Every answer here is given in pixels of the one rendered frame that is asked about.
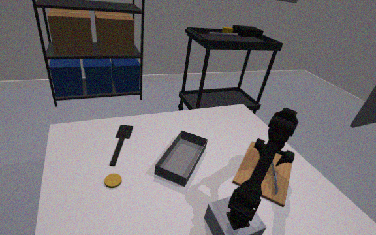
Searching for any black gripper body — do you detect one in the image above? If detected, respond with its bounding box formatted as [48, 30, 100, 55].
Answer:
[254, 138, 294, 163]

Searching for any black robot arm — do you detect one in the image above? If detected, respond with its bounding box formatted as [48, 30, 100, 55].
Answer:
[227, 108, 298, 230]

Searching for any wooden board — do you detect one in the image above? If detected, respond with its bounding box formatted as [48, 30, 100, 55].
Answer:
[232, 141, 292, 207]

